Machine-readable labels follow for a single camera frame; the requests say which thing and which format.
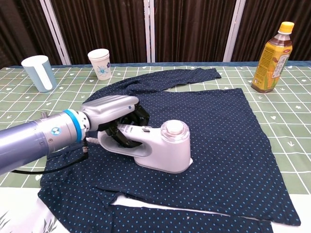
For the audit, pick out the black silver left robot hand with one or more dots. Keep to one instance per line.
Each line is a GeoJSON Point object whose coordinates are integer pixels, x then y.
{"type": "Point", "coordinates": [109, 109]}

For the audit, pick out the white handheld garment steamer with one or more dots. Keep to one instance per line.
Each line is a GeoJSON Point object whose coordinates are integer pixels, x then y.
{"type": "Point", "coordinates": [170, 150]}

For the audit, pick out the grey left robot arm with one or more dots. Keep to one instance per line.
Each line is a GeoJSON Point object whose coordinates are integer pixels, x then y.
{"type": "Point", "coordinates": [29, 140]}

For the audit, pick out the white paper cup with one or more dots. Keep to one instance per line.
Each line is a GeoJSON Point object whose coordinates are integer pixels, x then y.
{"type": "Point", "coordinates": [100, 65]}

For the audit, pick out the white measuring scoop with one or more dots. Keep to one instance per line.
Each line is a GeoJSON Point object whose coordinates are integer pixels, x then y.
{"type": "Point", "coordinates": [39, 72]}

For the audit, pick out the navy dotted long-sleeve shirt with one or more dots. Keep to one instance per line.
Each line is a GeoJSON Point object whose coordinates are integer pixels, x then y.
{"type": "Point", "coordinates": [218, 145]}

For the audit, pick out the yellow tea bottle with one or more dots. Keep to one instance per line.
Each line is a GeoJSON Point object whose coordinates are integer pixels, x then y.
{"type": "Point", "coordinates": [272, 65]}

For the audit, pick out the green grid tablecloth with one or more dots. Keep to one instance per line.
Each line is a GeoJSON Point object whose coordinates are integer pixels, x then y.
{"type": "Point", "coordinates": [279, 109]}

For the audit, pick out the dark screen panel white frame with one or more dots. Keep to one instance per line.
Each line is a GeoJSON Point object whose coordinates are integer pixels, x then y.
{"type": "Point", "coordinates": [194, 29]}
{"type": "Point", "coordinates": [102, 26]}
{"type": "Point", "coordinates": [19, 29]}
{"type": "Point", "coordinates": [262, 19]}

